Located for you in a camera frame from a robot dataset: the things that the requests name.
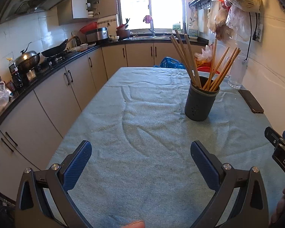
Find black wok pan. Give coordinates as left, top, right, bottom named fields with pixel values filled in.
left=41, top=36, right=75, bottom=58

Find red stool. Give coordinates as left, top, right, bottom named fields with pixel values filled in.
left=198, top=66, right=220, bottom=74

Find upper wall cabinets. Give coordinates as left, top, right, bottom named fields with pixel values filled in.
left=13, top=0, right=118, bottom=26

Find black chopstick holder cup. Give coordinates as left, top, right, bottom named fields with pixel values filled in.
left=184, top=83, right=220, bottom=121

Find beige lower kitchen cabinets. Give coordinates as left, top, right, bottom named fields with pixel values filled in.
left=0, top=41, right=205, bottom=202

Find right hand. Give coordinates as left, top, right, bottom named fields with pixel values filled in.
left=269, top=188, right=285, bottom=224

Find steel pot with lid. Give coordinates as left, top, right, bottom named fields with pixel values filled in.
left=15, top=42, right=40, bottom=72

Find hanging plastic bags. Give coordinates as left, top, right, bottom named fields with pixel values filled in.
left=207, top=0, right=261, bottom=42

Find black power cable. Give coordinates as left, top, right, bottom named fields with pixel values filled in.
left=244, top=11, right=257, bottom=62

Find wooden chopstick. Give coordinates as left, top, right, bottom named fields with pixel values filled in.
left=170, top=35, right=196, bottom=85
left=210, top=47, right=237, bottom=92
left=174, top=29, right=197, bottom=86
left=184, top=34, right=202, bottom=88
left=205, top=39, right=217, bottom=91
left=202, top=47, right=229, bottom=91

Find chopstick in cup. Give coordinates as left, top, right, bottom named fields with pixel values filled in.
left=210, top=47, right=240, bottom=92

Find soy sauce bottle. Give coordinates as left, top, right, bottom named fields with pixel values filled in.
left=7, top=58, right=24, bottom=89

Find clear glass cup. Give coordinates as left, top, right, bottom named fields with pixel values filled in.
left=227, top=56, right=248, bottom=89

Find wall shelf rack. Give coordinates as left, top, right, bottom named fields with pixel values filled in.
left=188, top=0, right=211, bottom=10

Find red basin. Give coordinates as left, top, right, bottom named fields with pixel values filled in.
left=80, top=22, right=98, bottom=34

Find left hand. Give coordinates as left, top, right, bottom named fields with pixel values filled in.
left=122, top=220, right=146, bottom=228

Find dark phone on table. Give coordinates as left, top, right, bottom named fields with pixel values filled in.
left=238, top=89, right=264, bottom=114

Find blue plastic bag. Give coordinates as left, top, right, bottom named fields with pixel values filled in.
left=153, top=57, right=185, bottom=70

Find silver rice cooker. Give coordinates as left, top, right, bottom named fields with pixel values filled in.
left=85, top=27, right=108, bottom=43

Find kitchen faucet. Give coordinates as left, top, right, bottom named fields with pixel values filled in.
left=148, top=18, right=155, bottom=36

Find teal towel table cover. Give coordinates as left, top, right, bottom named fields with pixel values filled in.
left=50, top=67, right=285, bottom=227

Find dark red pot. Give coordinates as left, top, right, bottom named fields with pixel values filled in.
left=116, top=24, right=131, bottom=40

